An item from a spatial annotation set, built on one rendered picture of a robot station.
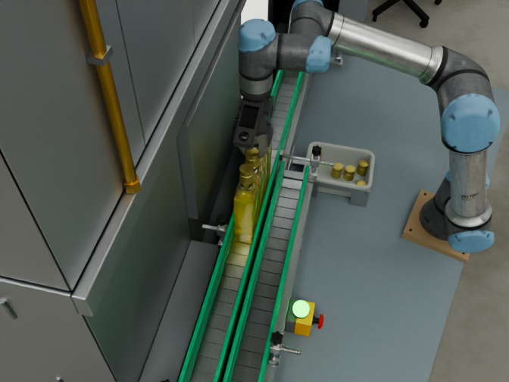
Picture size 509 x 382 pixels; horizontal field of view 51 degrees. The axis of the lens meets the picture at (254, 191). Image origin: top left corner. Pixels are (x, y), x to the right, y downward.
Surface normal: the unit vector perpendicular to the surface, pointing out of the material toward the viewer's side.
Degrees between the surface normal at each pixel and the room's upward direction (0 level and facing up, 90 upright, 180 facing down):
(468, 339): 0
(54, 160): 90
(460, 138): 83
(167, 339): 0
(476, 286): 0
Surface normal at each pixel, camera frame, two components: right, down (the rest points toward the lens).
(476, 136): -0.15, 0.67
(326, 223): 0.01, -0.64
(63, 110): 0.98, 0.18
